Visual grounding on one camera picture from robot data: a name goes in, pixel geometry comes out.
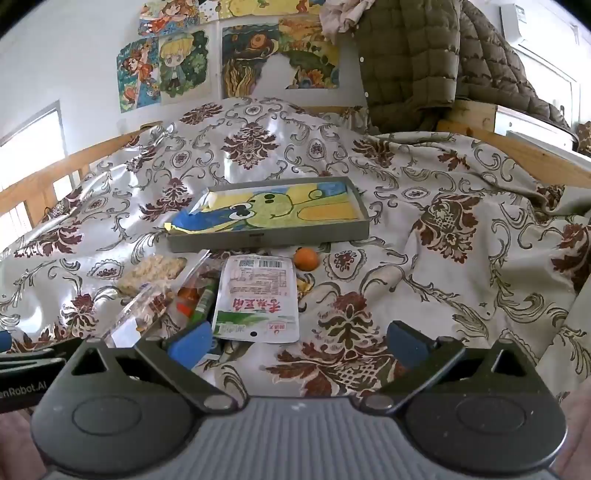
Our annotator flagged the grey shallow tray box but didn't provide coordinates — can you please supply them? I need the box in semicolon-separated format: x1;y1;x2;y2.
166;175;371;254

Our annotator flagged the olive puffer jacket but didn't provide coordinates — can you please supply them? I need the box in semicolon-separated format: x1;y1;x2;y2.
355;0;578;137

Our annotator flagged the pink floral cloth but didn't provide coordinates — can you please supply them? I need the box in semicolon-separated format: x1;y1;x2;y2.
320;0;370;34

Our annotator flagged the swirl pattern wall poster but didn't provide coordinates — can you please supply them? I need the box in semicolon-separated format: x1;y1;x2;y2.
222;22;283;100

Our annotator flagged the pile of snack packets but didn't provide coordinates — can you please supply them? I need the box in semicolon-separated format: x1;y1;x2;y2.
173;181;363;234

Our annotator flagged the floral printed blanket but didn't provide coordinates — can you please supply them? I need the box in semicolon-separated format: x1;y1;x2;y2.
0;97;591;416

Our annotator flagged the clear packet of orange-red snacks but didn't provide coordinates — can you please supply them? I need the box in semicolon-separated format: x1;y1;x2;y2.
173;249;218;321

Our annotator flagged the white panel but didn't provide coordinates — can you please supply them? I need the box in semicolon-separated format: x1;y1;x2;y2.
494;105;578;151

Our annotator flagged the red-haired figure wall poster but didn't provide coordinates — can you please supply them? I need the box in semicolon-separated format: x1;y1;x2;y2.
115;39;162;114

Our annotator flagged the rice cracker packet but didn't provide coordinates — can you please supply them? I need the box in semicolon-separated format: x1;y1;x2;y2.
117;255;188;296

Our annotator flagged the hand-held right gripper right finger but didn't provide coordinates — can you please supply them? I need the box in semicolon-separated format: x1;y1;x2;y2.
360;320;542;412

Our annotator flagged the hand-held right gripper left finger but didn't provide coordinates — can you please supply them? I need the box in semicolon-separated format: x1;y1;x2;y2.
59;320;238;414

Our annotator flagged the small cartoon figures wall poster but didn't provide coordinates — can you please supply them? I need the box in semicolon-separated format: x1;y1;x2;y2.
139;0;201;36

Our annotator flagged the white snack packet green print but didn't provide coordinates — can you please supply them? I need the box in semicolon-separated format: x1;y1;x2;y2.
211;255;301;343

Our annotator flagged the green stick packet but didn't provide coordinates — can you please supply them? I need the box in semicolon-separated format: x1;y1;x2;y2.
191;281;219;325

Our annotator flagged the clear packet of brown snacks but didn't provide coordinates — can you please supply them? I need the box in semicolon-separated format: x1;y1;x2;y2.
105;281;174;349

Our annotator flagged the window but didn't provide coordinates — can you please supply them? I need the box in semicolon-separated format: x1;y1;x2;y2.
0;99;64;232

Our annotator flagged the small orange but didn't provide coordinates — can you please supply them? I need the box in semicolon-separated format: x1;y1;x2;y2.
294;248;320;271

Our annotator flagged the white air conditioner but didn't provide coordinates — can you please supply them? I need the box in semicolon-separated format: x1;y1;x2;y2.
501;0;591;63

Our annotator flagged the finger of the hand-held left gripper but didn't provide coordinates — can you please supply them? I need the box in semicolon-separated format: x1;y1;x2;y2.
0;330;83;366

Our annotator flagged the yellow wall poster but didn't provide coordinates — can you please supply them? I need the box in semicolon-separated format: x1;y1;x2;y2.
217;0;324;21

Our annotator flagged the blond figure wall poster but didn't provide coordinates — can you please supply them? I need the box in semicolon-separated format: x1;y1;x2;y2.
158;29;212;99

